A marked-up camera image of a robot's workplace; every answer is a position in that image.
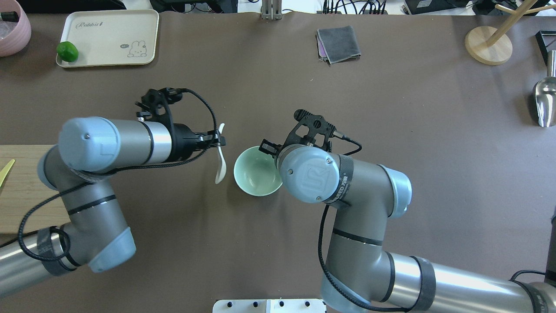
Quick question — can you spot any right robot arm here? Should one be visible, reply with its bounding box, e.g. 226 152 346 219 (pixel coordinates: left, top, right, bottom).
259 140 555 313

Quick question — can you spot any white spoon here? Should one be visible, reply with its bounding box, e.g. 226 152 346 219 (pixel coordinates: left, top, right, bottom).
215 123 228 184

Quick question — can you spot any green lime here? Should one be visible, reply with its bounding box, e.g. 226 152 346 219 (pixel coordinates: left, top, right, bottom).
56 41 79 62

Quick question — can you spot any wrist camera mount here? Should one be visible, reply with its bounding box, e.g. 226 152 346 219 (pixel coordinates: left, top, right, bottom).
135 87 182 128
283 109 347 152

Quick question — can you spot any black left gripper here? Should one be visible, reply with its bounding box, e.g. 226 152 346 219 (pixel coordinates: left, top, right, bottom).
172 123 283 162

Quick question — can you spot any bamboo cutting board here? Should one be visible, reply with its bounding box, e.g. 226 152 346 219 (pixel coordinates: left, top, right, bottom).
0 145 70 234

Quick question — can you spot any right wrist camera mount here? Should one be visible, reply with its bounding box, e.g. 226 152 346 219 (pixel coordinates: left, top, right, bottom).
283 109 347 152

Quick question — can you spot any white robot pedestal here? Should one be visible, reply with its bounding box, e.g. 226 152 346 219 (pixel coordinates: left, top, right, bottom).
212 298 327 313

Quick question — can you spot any grey folded cloth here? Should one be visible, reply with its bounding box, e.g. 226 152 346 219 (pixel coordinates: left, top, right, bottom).
316 26 361 65

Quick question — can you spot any aluminium frame post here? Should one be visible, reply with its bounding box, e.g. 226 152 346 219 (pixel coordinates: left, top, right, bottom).
261 0 282 20

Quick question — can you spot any pink bowl of ice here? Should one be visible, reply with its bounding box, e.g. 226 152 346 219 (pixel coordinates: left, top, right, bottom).
0 0 31 57

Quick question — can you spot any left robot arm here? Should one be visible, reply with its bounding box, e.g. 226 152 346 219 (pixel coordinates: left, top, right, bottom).
1 117 225 297

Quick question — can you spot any yellow plastic knife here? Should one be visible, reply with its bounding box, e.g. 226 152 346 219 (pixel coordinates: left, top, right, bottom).
0 159 16 187

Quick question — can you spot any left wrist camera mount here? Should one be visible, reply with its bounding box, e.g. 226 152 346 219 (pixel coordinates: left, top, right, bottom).
135 87 182 128

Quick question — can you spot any black tray with wood inlay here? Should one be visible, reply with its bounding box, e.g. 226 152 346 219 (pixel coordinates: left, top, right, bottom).
535 30 556 65

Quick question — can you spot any wooden stand with round base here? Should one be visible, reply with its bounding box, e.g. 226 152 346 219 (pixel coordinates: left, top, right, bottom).
464 0 556 66

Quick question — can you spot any steel scoop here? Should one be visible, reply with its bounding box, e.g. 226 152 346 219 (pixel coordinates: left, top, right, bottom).
534 50 556 127

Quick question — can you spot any beige rabbit tray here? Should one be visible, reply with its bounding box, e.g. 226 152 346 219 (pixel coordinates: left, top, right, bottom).
56 9 159 68

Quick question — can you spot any green bowl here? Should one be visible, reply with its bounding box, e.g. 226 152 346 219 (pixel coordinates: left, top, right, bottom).
234 146 283 196

